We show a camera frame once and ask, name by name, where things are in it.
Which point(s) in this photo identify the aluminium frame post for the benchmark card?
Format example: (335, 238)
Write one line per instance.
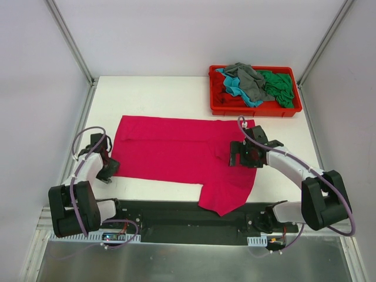
(68, 38)
(333, 27)

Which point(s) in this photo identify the grey t shirt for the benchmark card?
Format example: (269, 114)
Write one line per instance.
(251, 82)

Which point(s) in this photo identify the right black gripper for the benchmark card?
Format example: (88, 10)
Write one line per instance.
(235, 154)

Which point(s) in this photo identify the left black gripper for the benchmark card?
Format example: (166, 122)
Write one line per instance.
(108, 170)

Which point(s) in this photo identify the red t shirt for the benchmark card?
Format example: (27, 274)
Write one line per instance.
(220, 95)

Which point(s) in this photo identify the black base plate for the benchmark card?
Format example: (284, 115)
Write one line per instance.
(180, 222)

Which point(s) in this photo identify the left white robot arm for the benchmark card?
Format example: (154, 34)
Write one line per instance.
(74, 209)

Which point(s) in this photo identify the right white cable duct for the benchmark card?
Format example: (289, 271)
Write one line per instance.
(260, 241)

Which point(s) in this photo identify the teal t shirt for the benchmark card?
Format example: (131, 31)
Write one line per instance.
(232, 87)

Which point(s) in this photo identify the left aluminium frame post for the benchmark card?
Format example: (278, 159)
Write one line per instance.
(68, 38)

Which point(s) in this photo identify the magenta t shirt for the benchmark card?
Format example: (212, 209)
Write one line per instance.
(185, 151)

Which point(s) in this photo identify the right aluminium frame post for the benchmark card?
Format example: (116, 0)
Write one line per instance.
(333, 27)

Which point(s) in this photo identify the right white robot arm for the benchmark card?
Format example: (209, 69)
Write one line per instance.
(324, 202)

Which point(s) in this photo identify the red plastic bin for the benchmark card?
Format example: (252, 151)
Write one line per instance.
(266, 109)

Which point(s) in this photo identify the green t shirt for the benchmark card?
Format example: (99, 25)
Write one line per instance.
(279, 86)

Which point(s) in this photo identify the left white cable duct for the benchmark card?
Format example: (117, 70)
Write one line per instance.
(99, 237)

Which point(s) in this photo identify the white cable duct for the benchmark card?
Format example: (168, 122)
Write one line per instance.
(260, 241)
(99, 237)

